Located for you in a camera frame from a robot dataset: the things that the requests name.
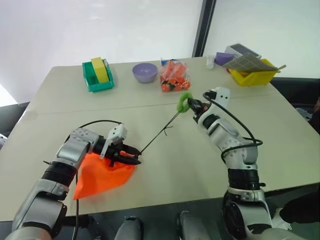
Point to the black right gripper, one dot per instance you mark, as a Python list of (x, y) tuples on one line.
[(202, 108)]

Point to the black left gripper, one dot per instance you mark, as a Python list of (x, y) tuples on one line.
[(115, 155)]

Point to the clear bag of toy vegetables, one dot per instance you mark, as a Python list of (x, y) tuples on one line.
[(175, 77)]

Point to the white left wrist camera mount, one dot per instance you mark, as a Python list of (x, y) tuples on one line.
[(117, 133)]

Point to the dark window frame post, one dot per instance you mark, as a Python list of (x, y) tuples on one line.
[(203, 27)]

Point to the green plastic bin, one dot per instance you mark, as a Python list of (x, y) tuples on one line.
[(100, 86)]

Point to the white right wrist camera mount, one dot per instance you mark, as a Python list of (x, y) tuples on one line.
[(222, 96)]

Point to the white shoe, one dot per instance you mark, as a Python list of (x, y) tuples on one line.
[(280, 220)]

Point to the black table crossbar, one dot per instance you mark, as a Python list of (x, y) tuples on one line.
[(83, 220)]

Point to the white cardboard box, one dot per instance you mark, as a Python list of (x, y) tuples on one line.
[(241, 49)]

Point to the black sofa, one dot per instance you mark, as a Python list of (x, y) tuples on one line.
[(11, 117)]

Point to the grey checked cloth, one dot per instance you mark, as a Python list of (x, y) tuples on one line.
[(250, 63)]

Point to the small white tube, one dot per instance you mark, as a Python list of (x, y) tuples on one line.
[(210, 63)]

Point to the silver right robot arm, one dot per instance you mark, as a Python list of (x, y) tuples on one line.
[(240, 160)]

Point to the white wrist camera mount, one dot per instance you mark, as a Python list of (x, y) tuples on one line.
[(222, 96), (117, 133)]

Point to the black trouser leg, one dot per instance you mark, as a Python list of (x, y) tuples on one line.
[(302, 205)]

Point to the dark seat behind table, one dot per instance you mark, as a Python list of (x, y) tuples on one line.
[(295, 92)]

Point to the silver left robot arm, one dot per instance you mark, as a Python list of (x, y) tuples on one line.
[(50, 175)]

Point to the yellow plastic bin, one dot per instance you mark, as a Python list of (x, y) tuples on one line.
[(252, 78)]

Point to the yellow sponge block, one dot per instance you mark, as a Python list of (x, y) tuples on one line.
[(100, 70)]

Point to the grey rounded robot knee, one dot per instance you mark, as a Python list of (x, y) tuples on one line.
[(192, 226), (130, 228)]

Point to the purple bowl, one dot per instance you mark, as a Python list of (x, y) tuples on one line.
[(145, 73)]

